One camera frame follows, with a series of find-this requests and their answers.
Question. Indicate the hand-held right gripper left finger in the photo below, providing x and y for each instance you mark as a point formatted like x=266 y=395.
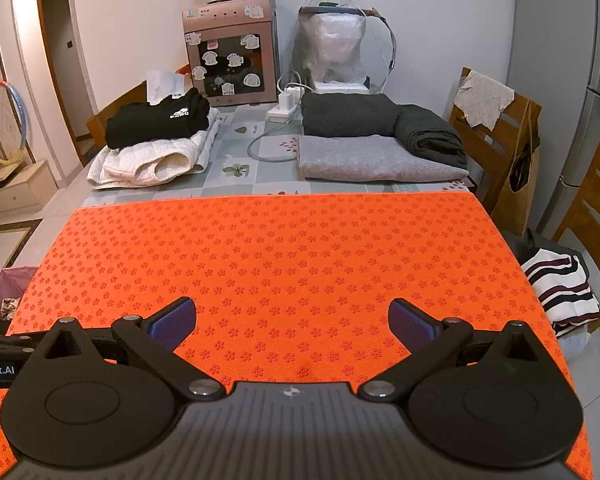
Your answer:
x=172 y=322

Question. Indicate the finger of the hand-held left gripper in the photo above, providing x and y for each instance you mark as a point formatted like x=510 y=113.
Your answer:
x=5 y=344

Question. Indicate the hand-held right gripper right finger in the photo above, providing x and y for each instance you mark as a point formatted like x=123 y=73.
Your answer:
x=412 y=322

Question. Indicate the black t-shirt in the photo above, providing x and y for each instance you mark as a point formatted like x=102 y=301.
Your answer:
x=150 y=122

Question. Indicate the orange flower-pattern mat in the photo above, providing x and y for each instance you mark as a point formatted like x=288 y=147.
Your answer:
x=300 y=260

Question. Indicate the cream low cabinet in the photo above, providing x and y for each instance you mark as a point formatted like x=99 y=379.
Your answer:
x=15 y=192

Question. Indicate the striped garment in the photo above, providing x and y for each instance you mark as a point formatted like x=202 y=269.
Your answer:
x=562 y=292

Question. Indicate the brown paper bag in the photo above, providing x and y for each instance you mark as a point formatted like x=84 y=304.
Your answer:
x=515 y=205

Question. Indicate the white quilted garment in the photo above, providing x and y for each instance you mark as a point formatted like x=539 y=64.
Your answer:
x=140 y=165

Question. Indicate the light grey folded cloth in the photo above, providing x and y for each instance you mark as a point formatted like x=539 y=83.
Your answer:
x=360 y=162

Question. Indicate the leaf-pattern tablecloth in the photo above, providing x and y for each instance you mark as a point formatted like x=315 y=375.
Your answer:
x=240 y=160

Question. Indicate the dark grey folded pants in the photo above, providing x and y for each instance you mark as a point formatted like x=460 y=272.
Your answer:
x=430 y=135

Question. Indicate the beige cloth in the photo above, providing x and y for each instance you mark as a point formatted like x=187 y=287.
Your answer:
x=480 y=97

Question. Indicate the white tissue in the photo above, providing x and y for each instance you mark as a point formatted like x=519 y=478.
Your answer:
x=162 y=85

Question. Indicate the colourful hula hoop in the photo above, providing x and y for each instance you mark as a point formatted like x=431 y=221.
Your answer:
x=16 y=102

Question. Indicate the white charger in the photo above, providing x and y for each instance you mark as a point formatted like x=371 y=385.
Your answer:
x=292 y=96

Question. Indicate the pink water dispenser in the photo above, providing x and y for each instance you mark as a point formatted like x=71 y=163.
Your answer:
x=267 y=60

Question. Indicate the plastic-wrapped white appliance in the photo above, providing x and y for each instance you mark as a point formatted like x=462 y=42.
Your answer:
x=337 y=35

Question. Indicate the grey refrigerator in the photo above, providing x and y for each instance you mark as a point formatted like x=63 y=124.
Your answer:
x=597 y=85

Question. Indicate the wooden door frame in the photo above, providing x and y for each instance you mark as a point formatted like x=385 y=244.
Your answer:
x=42 y=60

